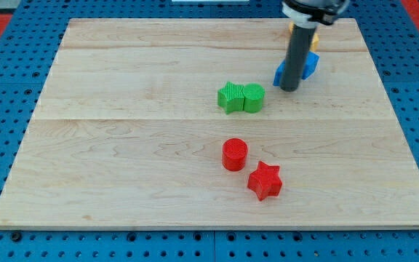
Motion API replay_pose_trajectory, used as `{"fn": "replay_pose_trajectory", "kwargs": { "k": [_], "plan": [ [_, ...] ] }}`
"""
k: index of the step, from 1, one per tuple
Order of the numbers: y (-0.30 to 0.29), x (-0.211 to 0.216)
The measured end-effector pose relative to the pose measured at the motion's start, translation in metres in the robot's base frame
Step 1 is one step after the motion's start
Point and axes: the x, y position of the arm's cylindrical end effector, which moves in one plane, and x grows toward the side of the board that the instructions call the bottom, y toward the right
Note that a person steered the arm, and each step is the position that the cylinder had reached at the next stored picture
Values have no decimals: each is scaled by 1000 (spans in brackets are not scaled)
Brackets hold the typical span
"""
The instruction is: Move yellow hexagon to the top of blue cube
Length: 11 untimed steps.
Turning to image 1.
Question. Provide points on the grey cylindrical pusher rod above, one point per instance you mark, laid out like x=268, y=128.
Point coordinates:
x=296, y=56

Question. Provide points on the yellow hexagon block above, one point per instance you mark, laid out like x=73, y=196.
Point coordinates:
x=315, y=40

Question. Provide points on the blue cube block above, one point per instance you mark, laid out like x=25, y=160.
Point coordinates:
x=309, y=68

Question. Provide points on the green cylinder block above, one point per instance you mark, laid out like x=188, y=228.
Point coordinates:
x=253, y=97

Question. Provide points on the green star block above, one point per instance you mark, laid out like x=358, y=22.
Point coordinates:
x=231, y=97

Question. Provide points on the red cylinder block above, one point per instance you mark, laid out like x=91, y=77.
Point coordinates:
x=234, y=154

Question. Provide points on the red star block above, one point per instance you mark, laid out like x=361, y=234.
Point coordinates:
x=265, y=181

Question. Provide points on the wooden board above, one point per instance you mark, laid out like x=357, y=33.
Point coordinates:
x=127, y=134

